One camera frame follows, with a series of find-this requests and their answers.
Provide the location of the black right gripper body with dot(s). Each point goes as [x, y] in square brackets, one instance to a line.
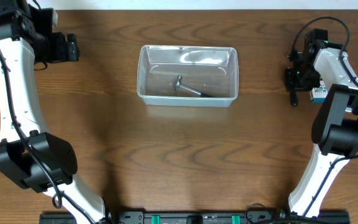
[293, 82]

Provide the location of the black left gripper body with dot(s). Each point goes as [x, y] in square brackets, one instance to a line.
[71, 48]

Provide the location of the screwdriver yellow collar black handle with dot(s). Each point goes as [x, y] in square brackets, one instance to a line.
[293, 98]

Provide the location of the blue white screwdriver box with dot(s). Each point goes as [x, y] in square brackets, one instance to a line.
[318, 95]

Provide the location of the clear plastic container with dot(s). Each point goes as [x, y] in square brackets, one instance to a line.
[211, 70]

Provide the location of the small claw hammer black handle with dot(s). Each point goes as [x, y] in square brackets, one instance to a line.
[177, 84]

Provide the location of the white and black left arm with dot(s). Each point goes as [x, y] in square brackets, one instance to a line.
[30, 155]

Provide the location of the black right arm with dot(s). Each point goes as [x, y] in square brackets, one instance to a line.
[335, 129]

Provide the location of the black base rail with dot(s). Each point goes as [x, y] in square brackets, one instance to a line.
[253, 216]

